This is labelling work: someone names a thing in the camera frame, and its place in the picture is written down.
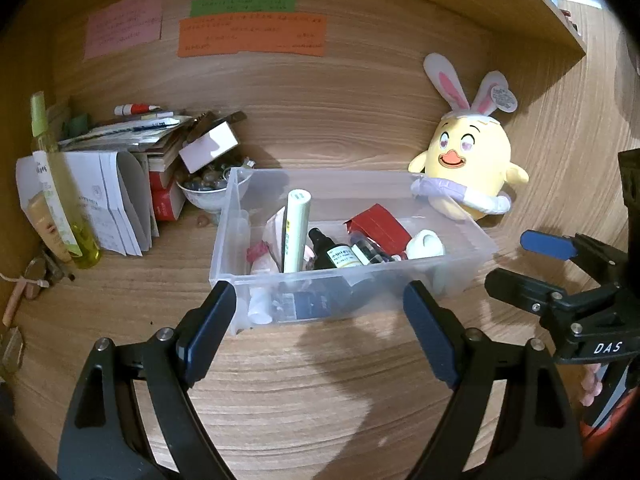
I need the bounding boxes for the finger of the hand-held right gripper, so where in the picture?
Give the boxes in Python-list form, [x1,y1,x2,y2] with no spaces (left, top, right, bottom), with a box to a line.
[520,229,626,286]
[484,267,581,328]

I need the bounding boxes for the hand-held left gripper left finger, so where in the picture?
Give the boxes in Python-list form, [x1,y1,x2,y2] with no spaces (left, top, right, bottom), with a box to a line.
[57,281,238,480]

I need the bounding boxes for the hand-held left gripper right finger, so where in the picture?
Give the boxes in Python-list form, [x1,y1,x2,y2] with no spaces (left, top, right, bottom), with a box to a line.
[402,280,585,480]

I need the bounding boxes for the clear plastic storage bin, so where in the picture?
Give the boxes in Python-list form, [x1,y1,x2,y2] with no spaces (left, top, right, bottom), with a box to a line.
[209,167,499,337]

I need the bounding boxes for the white tape roll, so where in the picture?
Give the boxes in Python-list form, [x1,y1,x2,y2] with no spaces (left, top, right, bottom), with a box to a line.
[405,229,448,263]

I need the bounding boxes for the dark blue card box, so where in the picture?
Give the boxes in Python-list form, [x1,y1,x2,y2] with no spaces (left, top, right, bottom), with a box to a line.
[277,290,331,322]

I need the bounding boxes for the dark purple bottle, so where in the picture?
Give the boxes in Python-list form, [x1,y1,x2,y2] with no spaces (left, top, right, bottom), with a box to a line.
[350,232,396,267]

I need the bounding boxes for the dark green bottle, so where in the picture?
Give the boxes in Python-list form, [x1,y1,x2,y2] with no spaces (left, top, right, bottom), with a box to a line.
[307,227,362,273]

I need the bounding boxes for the white and green tube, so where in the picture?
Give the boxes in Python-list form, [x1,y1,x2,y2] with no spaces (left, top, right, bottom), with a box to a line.
[281,188,313,273]

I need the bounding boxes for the person's right hand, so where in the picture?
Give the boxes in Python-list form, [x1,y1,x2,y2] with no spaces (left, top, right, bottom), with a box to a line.
[579,362,603,407]

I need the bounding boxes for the yellow chick plush toy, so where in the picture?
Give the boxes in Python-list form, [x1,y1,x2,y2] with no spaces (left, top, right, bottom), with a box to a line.
[408,52,530,222]

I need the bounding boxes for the white ceramic bowl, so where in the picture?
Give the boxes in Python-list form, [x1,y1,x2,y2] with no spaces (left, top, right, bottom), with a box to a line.
[176,167,251,226]

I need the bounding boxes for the glass marbles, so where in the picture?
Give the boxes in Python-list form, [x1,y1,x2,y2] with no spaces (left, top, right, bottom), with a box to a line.
[182,160,253,193]

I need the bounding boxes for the yellow-green spray bottle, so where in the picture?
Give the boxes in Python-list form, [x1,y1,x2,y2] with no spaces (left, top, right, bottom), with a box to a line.
[29,91,102,268]

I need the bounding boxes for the folded white paper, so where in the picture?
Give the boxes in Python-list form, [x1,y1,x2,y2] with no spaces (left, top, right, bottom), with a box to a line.
[15,150,161,257]

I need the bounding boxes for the dark metal clips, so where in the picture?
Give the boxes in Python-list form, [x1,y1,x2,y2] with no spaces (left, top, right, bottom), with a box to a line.
[25,252,76,301]

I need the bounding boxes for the white and pink box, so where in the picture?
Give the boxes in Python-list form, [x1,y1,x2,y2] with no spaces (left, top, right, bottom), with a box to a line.
[178,121,239,171]

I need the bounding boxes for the yellow cream tube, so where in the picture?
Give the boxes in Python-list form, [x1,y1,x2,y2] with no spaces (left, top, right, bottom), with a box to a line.
[26,195,73,263]

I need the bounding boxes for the wooden stick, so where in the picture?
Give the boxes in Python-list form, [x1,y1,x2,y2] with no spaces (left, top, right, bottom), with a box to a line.
[1,277,31,328]

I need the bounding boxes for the stack of books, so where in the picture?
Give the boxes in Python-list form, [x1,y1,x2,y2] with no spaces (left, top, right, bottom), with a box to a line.
[57,110,248,173]

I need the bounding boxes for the red and white marker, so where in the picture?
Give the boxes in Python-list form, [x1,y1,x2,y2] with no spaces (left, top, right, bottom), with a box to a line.
[114,102,163,116]

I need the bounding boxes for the orange paper note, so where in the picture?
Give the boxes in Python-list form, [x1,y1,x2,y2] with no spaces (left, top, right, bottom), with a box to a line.
[177,11,328,59]

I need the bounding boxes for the pink paper note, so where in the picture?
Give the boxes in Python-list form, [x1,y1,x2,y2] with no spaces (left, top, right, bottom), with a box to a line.
[83,0,165,61]

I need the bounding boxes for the green paper note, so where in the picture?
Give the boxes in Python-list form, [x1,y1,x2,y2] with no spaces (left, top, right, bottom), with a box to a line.
[189,0,296,17]

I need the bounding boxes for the white cable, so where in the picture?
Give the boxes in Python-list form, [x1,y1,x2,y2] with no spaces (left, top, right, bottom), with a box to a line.
[0,272,51,288]

